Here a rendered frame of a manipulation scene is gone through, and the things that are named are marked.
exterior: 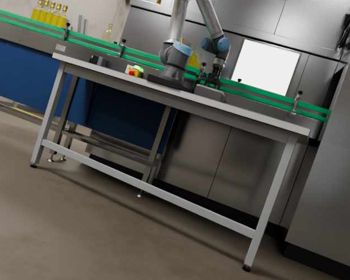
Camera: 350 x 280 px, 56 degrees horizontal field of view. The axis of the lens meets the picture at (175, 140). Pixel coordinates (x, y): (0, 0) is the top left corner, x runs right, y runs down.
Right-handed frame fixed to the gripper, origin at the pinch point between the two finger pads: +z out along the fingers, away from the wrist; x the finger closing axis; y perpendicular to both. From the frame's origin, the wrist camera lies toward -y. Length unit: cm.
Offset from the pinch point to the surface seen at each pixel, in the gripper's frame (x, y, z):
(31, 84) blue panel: -132, -5, 31
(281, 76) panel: 41, -30, -32
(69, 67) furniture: -86, 27, 12
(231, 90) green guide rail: 11.9, -13.8, -10.0
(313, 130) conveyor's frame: 70, -12, -1
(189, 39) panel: -33, -30, -39
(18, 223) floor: -41, 100, 80
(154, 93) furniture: -24.2, 37.3, 10.8
